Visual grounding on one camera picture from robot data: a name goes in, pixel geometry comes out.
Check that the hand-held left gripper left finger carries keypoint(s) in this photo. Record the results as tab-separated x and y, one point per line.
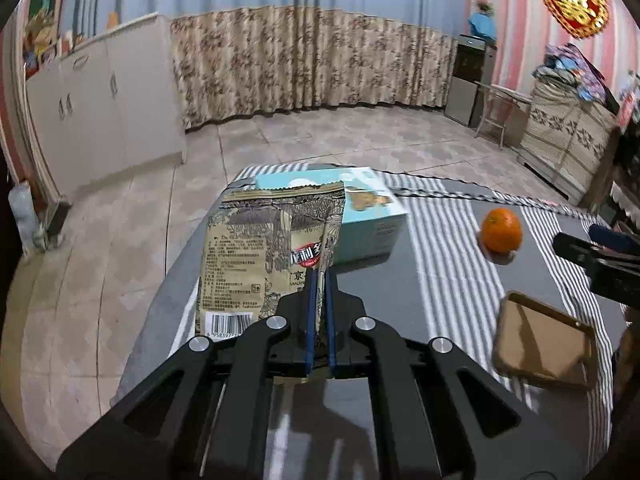
311	320

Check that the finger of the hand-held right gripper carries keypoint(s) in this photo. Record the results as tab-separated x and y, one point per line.
612	237
575	250

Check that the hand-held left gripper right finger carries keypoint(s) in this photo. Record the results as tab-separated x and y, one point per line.
331	330

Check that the tan printed snack bag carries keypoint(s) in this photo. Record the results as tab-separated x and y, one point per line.
250	250

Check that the lace covered low table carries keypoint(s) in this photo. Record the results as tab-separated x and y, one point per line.
622	200

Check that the whole orange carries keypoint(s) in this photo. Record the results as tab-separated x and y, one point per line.
501	230

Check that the clothes rack with garments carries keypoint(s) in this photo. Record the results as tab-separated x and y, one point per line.
630	150

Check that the brown cardboard tray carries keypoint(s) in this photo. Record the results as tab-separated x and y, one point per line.
542	342

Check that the light blue cardboard box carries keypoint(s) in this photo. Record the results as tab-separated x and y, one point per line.
372	230

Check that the woven cloth covered cabinet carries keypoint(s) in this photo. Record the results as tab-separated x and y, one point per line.
565	140

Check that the pile of colourful clothes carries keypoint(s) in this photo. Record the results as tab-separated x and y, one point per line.
575	70

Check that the folding stool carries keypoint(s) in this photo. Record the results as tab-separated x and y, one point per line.
500	95

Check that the grey water dispenser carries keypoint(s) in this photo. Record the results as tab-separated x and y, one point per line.
467	85

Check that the blue covered water bottle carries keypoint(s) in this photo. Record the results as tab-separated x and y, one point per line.
482	25

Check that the blue floral curtain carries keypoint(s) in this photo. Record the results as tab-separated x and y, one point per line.
310	55

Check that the white cabinet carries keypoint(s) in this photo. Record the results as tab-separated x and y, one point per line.
115	105

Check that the white plastic bag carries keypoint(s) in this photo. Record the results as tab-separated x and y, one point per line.
22	220

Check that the red heart wall decoration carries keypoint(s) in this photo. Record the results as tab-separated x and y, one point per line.
575	2

